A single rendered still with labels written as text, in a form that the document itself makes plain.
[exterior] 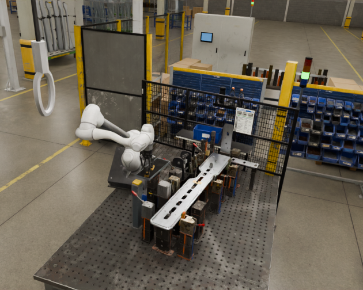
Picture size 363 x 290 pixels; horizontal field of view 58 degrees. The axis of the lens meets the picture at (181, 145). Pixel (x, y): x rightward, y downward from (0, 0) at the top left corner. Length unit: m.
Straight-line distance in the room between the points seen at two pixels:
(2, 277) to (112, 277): 1.49
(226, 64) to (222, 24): 1.09
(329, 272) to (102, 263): 2.40
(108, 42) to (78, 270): 3.55
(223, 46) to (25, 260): 7.52
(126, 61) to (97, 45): 0.52
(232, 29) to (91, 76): 5.02
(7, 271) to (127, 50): 3.26
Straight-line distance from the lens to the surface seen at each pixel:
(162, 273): 2.60
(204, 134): 3.76
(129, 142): 2.50
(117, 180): 3.44
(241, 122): 3.77
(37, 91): 0.48
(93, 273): 2.63
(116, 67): 5.28
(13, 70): 9.42
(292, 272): 3.84
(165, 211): 2.65
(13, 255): 3.99
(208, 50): 9.71
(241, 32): 9.49
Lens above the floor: 2.60
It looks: 25 degrees down
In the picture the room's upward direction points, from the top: 4 degrees clockwise
